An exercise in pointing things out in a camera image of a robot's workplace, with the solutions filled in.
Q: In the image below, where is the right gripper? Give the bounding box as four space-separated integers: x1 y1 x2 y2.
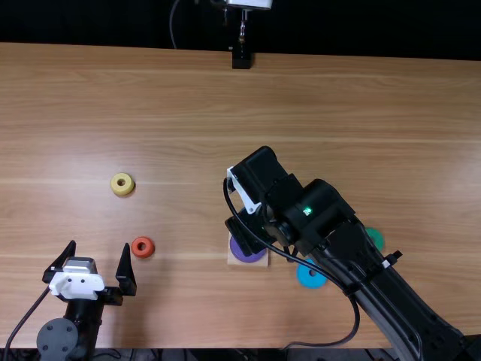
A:
225 145 304 256

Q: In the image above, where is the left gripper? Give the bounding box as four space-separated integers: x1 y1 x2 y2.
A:
41 239 138 310

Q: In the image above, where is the purple ring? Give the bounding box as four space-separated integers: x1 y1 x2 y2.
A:
228 235 267 263

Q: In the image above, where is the orange ring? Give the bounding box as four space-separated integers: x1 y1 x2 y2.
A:
131 236 156 259

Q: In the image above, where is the wooden peg base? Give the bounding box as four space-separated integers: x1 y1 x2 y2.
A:
226 231 271 268

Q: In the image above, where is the black clamp stand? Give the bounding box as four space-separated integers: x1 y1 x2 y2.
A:
223 7 256 70

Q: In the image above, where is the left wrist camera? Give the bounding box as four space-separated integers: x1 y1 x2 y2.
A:
48 256 105 302

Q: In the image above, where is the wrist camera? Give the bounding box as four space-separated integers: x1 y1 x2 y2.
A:
48 256 105 302
225 166 263 216

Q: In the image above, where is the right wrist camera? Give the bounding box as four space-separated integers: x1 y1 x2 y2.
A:
225 166 263 216

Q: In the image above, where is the light blue ring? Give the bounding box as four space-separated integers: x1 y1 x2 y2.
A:
296 258 327 290

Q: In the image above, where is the yellow ring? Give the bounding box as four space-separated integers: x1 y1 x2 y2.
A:
110 172 137 198

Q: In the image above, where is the black cable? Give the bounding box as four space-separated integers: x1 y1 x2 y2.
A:
222 177 362 350
2 287 52 353

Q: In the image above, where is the dark green ring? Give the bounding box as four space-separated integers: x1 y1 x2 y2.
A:
364 227 386 253

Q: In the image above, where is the grey cable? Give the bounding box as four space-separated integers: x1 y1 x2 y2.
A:
168 0 181 50

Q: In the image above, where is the silver camera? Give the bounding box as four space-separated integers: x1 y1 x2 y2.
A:
225 0 274 11

